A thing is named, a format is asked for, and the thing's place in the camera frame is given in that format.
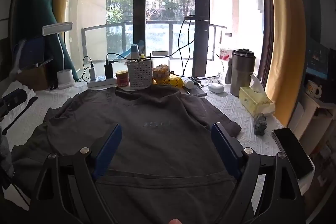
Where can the black charger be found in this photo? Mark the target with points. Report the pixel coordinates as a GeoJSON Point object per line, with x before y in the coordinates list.
{"type": "Point", "coordinates": [108, 70]}

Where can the person's left hand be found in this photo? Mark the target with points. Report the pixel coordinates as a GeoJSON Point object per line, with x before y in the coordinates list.
{"type": "Point", "coordinates": [5, 155]}

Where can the white charger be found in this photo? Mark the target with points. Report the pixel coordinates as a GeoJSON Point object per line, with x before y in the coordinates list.
{"type": "Point", "coordinates": [92, 73]}

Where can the steel tumbler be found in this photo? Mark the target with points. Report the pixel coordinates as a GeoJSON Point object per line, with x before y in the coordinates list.
{"type": "Point", "coordinates": [241, 74]}

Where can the yellow snack bag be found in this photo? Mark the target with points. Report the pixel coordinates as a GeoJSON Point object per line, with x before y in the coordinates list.
{"type": "Point", "coordinates": [174, 81]}

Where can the white perforated basket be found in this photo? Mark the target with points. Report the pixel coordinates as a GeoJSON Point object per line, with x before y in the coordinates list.
{"type": "Point", "coordinates": [139, 74]}

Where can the white pill bottle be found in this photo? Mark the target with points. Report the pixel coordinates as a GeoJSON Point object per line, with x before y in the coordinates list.
{"type": "Point", "coordinates": [188, 83]}

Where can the dark window frame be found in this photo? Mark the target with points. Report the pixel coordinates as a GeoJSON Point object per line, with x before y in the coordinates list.
{"type": "Point", "coordinates": [140, 3]}

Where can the small grey figurine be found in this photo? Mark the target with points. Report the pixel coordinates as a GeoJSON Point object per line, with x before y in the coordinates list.
{"type": "Point", "coordinates": [260, 125]}

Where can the cardboard box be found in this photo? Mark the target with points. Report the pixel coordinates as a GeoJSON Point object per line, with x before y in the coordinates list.
{"type": "Point", "coordinates": [34, 78]}

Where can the white power strip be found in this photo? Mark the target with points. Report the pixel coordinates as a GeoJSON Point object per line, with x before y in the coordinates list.
{"type": "Point", "coordinates": [101, 83]}

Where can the clear water bottle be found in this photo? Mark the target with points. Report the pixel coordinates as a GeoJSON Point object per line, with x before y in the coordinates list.
{"type": "Point", "coordinates": [224, 54]}

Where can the thin-framed eyeglasses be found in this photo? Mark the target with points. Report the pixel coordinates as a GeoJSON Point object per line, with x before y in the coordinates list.
{"type": "Point", "coordinates": [214, 79]}

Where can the white shelf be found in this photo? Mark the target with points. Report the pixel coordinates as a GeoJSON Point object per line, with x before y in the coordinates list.
{"type": "Point", "coordinates": [309, 113]}

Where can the blue and white bottle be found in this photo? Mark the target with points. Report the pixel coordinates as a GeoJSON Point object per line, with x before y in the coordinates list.
{"type": "Point", "coordinates": [134, 52]}

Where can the silver flat device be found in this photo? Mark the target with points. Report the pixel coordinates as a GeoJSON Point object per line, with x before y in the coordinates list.
{"type": "Point", "coordinates": [197, 91]}

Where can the black smartphone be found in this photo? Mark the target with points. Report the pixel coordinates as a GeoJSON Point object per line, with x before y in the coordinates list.
{"type": "Point", "coordinates": [294, 153]}

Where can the white desk lamp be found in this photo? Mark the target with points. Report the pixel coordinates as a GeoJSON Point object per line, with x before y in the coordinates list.
{"type": "Point", "coordinates": [65, 79]}

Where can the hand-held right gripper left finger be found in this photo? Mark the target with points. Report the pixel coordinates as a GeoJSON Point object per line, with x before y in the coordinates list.
{"type": "Point", "coordinates": [107, 153]}

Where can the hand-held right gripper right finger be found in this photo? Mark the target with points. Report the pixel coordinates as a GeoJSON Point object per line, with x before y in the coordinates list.
{"type": "Point", "coordinates": [225, 150]}

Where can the dark tablet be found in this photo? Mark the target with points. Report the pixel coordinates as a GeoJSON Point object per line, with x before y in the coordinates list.
{"type": "Point", "coordinates": [34, 50]}

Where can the yellow tissue box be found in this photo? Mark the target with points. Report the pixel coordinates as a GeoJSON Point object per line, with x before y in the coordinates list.
{"type": "Point", "coordinates": [254, 102]}

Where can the red tin can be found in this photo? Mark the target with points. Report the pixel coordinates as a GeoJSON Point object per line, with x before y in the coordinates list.
{"type": "Point", "coordinates": [122, 79]}

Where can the blue box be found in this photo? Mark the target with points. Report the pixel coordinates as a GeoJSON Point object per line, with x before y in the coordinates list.
{"type": "Point", "coordinates": [317, 58]}

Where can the white cloth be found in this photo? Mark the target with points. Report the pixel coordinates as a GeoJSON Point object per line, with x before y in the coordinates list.
{"type": "Point", "coordinates": [15, 124]}

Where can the dark grey t-shirt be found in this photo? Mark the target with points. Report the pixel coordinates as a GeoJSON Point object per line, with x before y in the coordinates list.
{"type": "Point", "coordinates": [157, 113]}

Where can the person's right hand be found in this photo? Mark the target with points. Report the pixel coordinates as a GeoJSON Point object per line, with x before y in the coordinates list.
{"type": "Point", "coordinates": [175, 221]}

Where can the glass balcony railing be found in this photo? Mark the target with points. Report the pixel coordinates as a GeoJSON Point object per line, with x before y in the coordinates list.
{"type": "Point", "coordinates": [115, 40]}

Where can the white mug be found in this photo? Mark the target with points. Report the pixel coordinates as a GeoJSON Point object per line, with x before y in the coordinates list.
{"type": "Point", "coordinates": [312, 88]}

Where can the white earbuds case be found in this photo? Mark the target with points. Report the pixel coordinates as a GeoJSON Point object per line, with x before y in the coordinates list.
{"type": "Point", "coordinates": [216, 87]}

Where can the clear snack jar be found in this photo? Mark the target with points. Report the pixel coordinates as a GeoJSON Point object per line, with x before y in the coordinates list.
{"type": "Point", "coordinates": [160, 71]}

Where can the white textured tablecloth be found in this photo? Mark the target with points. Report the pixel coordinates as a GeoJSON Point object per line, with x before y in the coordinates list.
{"type": "Point", "coordinates": [236, 106]}

